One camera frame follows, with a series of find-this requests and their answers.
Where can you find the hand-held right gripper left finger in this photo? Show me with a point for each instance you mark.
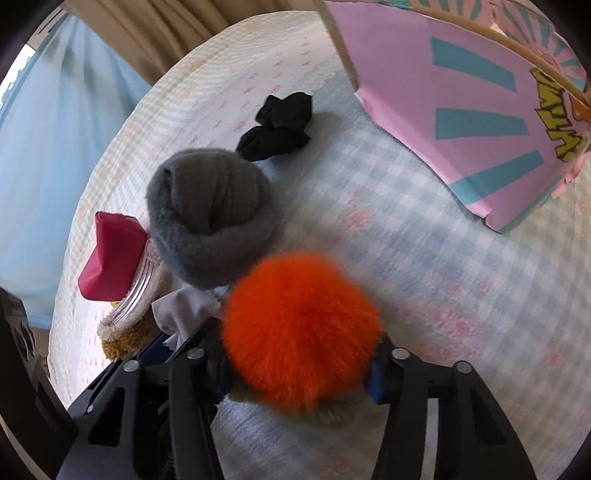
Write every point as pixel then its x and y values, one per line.
pixel 188 383

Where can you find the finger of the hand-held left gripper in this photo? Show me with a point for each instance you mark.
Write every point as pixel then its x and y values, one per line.
pixel 111 376

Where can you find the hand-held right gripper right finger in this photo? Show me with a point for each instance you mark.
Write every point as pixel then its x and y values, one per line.
pixel 377 374

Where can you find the orange fluffy pom-pom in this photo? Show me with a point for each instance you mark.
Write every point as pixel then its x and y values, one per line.
pixel 300 330

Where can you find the white crumpled cloth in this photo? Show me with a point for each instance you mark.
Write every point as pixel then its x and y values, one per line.
pixel 187 311

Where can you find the clear plastic fork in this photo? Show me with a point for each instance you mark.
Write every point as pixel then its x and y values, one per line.
pixel 131 293

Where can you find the pink fabric pouch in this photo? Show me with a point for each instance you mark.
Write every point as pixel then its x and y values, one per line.
pixel 111 258

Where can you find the checked bed sheet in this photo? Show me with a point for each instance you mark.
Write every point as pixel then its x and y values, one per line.
pixel 378 240

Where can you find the grey rolled fleece sock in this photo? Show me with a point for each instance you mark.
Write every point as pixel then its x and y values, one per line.
pixel 210 217

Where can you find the light blue curtain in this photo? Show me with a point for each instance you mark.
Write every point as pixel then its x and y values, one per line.
pixel 60 175

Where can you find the black crumpled sock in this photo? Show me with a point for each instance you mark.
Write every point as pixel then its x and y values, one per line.
pixel 277 127

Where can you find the pink box with teal stripes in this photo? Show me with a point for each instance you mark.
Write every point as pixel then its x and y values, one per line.
pixel 466 115

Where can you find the beige curtain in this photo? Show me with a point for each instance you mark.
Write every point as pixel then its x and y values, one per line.
pixel 161 32

